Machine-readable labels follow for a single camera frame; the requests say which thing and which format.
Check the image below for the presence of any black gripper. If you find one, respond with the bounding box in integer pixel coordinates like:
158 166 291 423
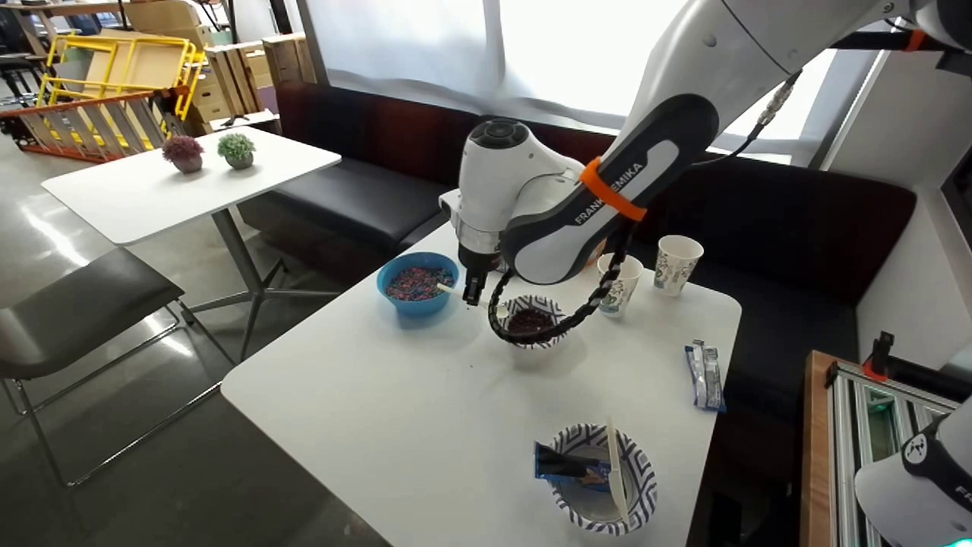
460 247 499 306

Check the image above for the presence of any patterned paper bowl with beans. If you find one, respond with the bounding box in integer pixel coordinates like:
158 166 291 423
499 294 563 367

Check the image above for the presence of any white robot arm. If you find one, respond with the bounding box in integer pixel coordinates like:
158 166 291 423
454 0 972 303

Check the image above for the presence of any blue plastic bowl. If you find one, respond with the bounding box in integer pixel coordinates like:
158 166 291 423
378 253 460 325

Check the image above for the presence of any printed paper cup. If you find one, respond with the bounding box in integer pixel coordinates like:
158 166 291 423
653 235 704 294
601 259 645 319

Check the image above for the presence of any patterned paper bowl with wrapper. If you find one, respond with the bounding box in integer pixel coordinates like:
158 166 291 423
536 423 660 535

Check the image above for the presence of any white main table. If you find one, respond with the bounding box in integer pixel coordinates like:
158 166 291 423
223 281 743 547

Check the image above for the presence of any blue black snack wrapper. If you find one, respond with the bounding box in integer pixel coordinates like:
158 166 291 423
536 445 611 491

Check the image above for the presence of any silver blue snack packet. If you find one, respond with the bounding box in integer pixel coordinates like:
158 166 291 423
683 342 726 414

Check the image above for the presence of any green ball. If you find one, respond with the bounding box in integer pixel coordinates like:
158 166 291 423
220 135 256 171

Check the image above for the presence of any black bench sofa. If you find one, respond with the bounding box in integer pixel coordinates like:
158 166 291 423
240 84 917 423

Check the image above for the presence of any maroon ball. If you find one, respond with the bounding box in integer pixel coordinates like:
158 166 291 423
164 135 203 172

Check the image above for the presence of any white side table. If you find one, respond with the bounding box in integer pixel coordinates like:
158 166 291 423
39 124 348 268

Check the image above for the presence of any wooden framed rack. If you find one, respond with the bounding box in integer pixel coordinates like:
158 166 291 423
800 351 970 547

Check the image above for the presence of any white black cap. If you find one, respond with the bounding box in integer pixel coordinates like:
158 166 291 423
853 397 972 547

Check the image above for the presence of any black braided cable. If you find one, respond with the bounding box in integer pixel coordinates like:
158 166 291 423
485 71 804 351

